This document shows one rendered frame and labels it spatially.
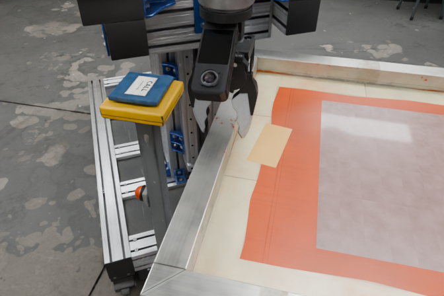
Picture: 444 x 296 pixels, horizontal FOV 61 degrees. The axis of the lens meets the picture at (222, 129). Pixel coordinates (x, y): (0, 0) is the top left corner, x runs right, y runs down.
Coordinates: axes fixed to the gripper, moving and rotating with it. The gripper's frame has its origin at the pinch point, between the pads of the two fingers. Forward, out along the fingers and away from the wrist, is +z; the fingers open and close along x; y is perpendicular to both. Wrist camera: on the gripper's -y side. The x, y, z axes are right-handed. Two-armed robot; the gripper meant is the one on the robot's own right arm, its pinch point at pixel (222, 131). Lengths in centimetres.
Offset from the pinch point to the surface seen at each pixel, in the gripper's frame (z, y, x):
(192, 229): -0.9, -20.2, -1.0
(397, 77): 0.4, 25.5, -30.1
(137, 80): 1.1, 13.5, 20.8
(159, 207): 35.2, 10.1, 18.4
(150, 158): 18.8, 10.1, 18.8
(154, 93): 1.1, 9.9, 15.6
